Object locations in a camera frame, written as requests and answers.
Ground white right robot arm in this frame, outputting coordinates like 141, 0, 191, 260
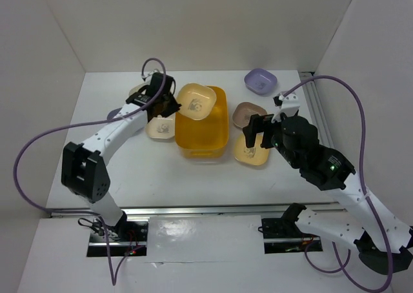
243, 114, 412, 275

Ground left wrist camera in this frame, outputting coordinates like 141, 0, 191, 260
141, 68, 166, 81

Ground aluminium table edge rail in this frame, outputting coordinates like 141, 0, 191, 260
51, 202, 346, 218

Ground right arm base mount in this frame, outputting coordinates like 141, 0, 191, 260
257, 218, 323, 254

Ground cream panda plate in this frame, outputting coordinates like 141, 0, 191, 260
128, 83, 150, 97
145, 114, 176, 141

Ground yellow plastic bin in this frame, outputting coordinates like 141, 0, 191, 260
175, 86, 229, 159

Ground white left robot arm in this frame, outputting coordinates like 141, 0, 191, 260
61, 72, 181, 241

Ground yellow panda plate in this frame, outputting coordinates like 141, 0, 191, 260
176, 83, 217, 121

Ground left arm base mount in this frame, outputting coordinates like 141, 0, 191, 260
77, 217, 148, 258

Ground cream panda plate front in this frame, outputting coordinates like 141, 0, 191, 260
145, 114, 176, 141

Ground brown panda plate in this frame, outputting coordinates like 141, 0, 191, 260
232, 102, 267, 128

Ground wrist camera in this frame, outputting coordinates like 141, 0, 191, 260
141, 68, 166, 81
271, 93, 300, 123

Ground cream panda plate back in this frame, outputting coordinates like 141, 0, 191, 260
128, 83, 150, 97

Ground purple plate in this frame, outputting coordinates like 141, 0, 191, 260
244, 68, 278, 96
106, 108, 121, 120

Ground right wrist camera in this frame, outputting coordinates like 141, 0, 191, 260
271, 93, 300, 123

